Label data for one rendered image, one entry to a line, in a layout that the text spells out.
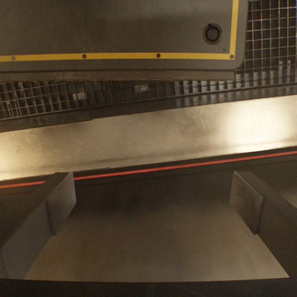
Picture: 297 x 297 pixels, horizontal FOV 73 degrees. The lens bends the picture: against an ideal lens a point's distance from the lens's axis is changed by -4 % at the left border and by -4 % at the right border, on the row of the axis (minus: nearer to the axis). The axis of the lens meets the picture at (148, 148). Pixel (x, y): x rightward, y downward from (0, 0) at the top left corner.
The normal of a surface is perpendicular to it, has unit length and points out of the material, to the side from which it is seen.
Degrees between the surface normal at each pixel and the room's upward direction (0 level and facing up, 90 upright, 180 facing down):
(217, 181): 83
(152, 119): 1
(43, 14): 0
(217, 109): 0
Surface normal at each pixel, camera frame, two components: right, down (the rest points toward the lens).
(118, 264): -0.11, -0.75
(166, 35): 0.00, 0.26
